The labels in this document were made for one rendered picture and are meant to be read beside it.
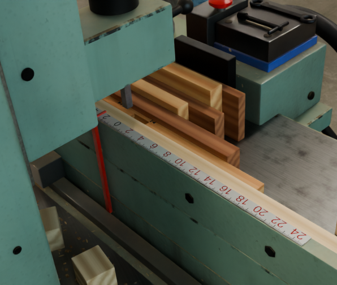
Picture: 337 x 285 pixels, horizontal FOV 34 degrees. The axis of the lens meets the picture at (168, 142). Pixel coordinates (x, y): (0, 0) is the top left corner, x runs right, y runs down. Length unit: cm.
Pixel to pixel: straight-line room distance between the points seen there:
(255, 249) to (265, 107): 22
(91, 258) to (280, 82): 31
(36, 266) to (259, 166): 27
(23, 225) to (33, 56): 14
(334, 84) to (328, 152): 190
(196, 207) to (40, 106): 18
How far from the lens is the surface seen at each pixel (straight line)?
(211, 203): 52
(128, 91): 63
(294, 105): 74
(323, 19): 84
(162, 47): 60
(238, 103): 63
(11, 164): 44
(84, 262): 62
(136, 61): 58
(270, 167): 62
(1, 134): 42
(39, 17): 45
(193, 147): 59
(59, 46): 47
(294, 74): 71
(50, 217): 69
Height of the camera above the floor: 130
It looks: 37 degrees down
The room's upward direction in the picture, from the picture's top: 5 degrees counter-clockwise
